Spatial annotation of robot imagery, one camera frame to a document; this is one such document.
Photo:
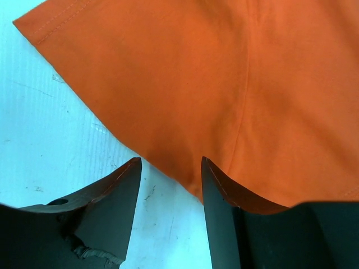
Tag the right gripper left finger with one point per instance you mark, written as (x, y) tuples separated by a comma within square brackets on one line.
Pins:
[(89, 228)]

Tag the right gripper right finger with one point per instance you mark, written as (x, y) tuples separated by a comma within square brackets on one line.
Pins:
[(247, 231)]

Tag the orange t-shirt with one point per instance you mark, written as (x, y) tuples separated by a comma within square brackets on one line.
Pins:
[(267, 90)]

